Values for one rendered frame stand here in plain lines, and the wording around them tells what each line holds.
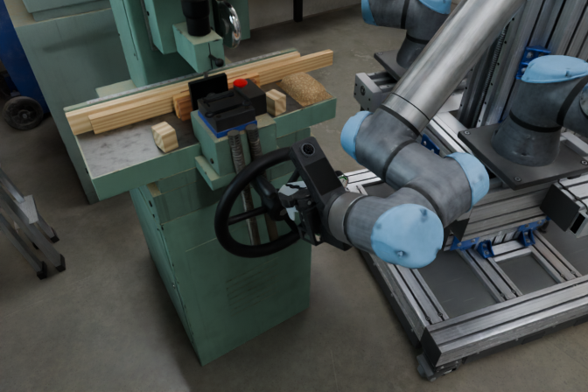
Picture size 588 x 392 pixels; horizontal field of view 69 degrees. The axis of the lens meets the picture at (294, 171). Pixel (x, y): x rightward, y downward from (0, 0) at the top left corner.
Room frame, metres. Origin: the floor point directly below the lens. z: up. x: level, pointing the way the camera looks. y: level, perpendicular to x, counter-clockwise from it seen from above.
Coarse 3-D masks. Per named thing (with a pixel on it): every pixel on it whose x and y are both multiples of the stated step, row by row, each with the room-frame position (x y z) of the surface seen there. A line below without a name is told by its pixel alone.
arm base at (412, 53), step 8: (408, 40) 1.31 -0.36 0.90; (416, 40) 1.28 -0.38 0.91; (424, 40) 1.27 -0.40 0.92; (400, 48) 1.33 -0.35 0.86; (408, 48) 1.29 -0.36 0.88; (416, 48) 1.27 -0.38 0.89; (400, 56) 1.31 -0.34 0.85; (408, 56) 1.28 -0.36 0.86; (416, 56) 1.27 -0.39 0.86; (400, 64) 1.30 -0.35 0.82; (408, 64) 1.27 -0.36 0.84
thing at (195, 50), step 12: (180, 24) 1.00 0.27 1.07; (180, 36) 0.96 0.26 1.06; (192, 36) 0.93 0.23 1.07; (204, 36) 0.93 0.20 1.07; (216, 36) 0.93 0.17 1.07; (180, 48) 0.97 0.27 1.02; (192, 48) 0.89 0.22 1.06; (204, 48) 0.90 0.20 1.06; (216, 48) 0.91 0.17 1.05; (192, 60) 0.91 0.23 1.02; (204, 60) 0.90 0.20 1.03
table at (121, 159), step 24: (288, 96) 0.96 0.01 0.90; (144, 120) 0.85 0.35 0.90; (168, 120) 0.85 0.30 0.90; (288, 120) 0.88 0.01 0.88; (312, 120) 0.92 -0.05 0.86; (96, 144) 0.75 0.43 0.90; (120, 144) 0.75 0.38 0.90; (144, 144) 0.75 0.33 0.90; (192, 144) 0.75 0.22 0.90; (96, 168) 0.67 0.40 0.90; (120, 168) 0.67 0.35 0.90; (144, 168) 0.69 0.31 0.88; (168, 168) 0.72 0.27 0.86; (96, 192) 0.64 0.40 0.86; (120, 192) 0.66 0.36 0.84
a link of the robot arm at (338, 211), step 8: (352, 192) 0.45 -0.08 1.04; (336, 200) 0.44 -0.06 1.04; (344, 200) 0.43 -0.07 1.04; (352, 200) 0.42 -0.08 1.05; (336, 208) 0.42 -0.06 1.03; (344, 208) 0.41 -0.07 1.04; (336, 216) 0.41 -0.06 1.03; (344, 216) 0.40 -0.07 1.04; (336, 224) 0.41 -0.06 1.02; (336, 232) 0.40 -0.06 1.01; (344, 232) 0.42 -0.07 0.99; (344, 240) 0.39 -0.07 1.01
